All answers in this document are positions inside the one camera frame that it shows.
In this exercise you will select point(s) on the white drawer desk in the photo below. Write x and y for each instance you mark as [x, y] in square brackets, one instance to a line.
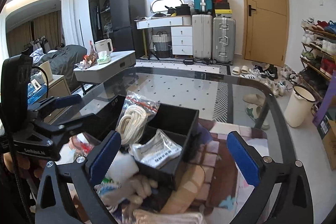
[180, 28]

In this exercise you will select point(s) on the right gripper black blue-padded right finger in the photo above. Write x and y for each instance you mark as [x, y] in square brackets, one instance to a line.
[293, 203]

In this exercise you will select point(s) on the white electric kettle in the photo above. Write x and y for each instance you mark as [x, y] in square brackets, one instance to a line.
[104, 45]

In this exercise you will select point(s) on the silver foil pouch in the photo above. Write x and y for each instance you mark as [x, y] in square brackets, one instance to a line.
[159, 150]

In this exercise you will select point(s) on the beige paper cup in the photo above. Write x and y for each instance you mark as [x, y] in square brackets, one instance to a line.
[46, 71]

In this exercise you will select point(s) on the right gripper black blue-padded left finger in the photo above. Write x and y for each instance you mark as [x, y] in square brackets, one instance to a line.
[54, 201]

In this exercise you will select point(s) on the white plush toy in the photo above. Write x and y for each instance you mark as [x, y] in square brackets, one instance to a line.
[134, 190]

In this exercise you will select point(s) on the silver aluminium suitcase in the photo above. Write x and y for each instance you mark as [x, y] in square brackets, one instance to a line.
[224, 37]

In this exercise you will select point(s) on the white suitcase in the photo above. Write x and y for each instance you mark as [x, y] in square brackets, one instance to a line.
[202, 36]

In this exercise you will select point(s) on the wooden shoe rack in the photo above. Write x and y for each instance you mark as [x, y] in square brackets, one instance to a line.
[318, 60]

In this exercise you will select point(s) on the person's left hand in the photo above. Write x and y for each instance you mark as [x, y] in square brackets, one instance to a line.
[23, 164]

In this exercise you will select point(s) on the stacked shoe boxes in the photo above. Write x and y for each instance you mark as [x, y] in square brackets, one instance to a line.
[222, 8]

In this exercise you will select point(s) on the green tissue pack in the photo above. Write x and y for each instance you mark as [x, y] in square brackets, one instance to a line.
[103, 58]

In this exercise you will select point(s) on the beige bedside cabinet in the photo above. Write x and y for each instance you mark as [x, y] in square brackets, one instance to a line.
[58, 87]

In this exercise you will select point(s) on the grey low side table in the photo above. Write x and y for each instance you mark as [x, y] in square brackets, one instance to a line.
[97, 74]

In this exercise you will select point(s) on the wooden door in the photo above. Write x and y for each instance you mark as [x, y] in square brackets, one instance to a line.
[266, 27]

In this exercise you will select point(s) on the black refrigerator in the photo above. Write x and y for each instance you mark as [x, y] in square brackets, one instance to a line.
[126, 36]

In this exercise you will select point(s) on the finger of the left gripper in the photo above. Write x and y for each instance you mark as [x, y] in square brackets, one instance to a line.
[60, 103]
[69, 128]

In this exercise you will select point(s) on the white foam sheet roll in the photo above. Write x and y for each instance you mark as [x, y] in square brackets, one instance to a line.
[123, 167]

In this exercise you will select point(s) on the black cardboard storage box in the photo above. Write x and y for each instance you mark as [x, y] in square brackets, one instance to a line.
[137, 118]

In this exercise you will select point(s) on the brown cardboard box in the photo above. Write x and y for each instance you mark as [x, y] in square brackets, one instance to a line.
[326, 129]

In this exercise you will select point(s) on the white plastic bucket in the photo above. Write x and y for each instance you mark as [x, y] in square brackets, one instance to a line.
[300, 102]

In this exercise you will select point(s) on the striped woven basket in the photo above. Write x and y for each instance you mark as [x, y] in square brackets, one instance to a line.
[161, 44]

